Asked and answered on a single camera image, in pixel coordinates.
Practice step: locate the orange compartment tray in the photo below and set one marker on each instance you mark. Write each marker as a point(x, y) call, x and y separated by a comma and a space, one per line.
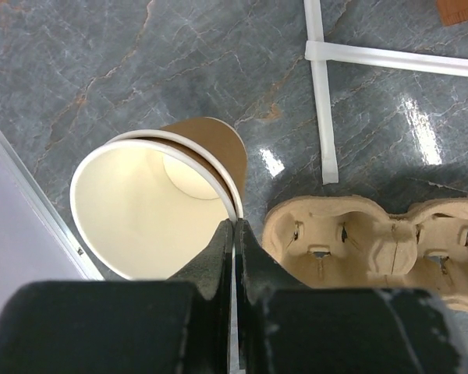
point(452, 12)

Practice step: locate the cardboard cup carrier tray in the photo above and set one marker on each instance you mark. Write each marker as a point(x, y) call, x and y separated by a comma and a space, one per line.
point(352, 242)

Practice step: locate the brown paper cup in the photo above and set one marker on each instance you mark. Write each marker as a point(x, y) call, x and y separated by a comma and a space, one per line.
point(144, 208)
point(213, 142)

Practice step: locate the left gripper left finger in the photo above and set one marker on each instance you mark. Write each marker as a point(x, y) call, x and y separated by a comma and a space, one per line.
point(179, 325)

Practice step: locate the white straw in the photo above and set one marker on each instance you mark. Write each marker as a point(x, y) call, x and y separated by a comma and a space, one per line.
point(319, 71)
point(323, 51)

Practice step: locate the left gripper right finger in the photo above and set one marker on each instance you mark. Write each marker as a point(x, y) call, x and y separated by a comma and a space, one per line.
point(286, 327)

